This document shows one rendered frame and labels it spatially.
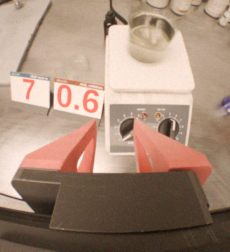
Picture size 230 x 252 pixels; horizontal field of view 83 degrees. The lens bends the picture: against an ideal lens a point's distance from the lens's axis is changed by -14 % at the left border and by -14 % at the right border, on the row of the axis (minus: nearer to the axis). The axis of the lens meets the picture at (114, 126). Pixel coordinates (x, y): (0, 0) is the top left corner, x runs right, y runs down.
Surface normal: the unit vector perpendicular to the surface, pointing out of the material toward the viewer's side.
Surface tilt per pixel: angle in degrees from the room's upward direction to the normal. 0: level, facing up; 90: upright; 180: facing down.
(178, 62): 0
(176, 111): 30
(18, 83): 40
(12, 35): 0
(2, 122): 0
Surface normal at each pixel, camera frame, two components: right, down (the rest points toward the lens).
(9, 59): 0.01, -0.25
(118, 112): 0.01, 0.27
